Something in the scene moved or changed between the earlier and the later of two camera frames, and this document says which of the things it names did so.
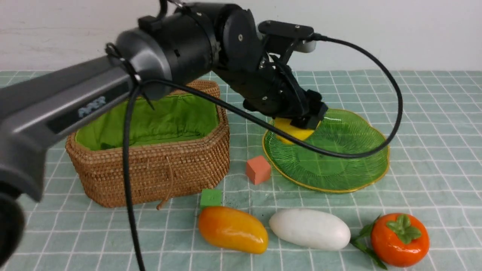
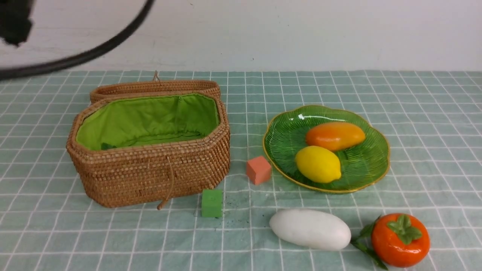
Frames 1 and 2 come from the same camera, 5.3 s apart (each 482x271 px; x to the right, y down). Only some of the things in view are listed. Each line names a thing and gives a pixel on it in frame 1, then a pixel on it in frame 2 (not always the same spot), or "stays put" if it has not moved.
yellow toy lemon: (283, 124) -> (318, 164)
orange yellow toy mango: (233, 230) -> (336, 136)
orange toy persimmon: (397, 239) stays put
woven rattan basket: (179, 148) stays put
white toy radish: (310, 228) stays put
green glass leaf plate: (310, 165) stays put
